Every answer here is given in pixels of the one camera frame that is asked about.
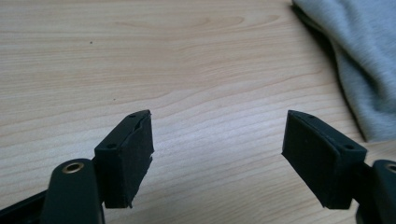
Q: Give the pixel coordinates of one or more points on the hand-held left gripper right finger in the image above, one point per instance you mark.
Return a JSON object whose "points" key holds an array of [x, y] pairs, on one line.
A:
{"points": [[317, 158]]}

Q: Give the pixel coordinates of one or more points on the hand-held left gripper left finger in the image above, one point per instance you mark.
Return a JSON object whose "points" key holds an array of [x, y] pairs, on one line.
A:
{"points": [[127, 161]]}

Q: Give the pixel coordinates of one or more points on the grey sweatpants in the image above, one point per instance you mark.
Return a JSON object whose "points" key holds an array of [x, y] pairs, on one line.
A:
{"points": [[364, 46]]}

